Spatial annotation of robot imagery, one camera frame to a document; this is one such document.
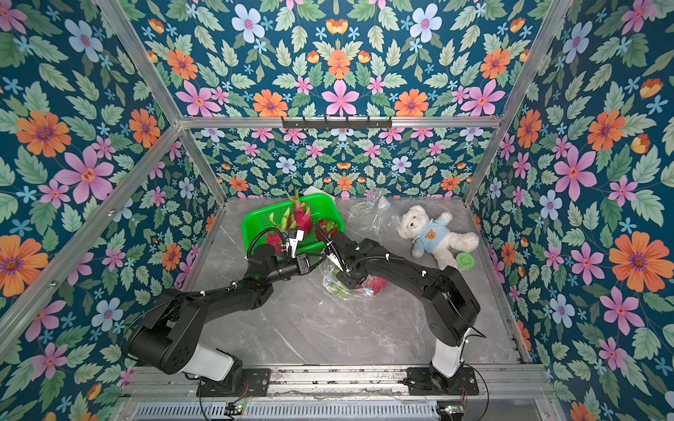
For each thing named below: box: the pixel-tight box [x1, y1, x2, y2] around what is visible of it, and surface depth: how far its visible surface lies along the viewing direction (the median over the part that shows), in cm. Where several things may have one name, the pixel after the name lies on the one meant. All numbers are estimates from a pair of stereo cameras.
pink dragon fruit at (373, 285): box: [361, 274, 388, 296], surface depth 82 cm
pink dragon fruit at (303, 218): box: [293, 202, 313, 237], surface depth 103 cm
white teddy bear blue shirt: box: [396, 205, 480, 271], surface depth 100 cm
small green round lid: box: [455, 251, 476, 271], surface depth 96 cm
